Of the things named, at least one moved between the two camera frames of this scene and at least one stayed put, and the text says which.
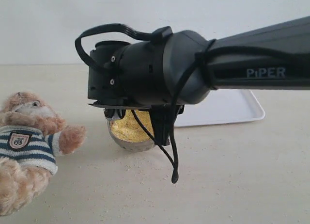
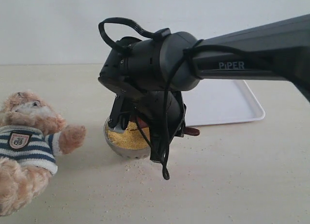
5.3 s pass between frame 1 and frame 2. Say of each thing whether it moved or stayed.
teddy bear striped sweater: stayed
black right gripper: moved
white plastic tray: stayed
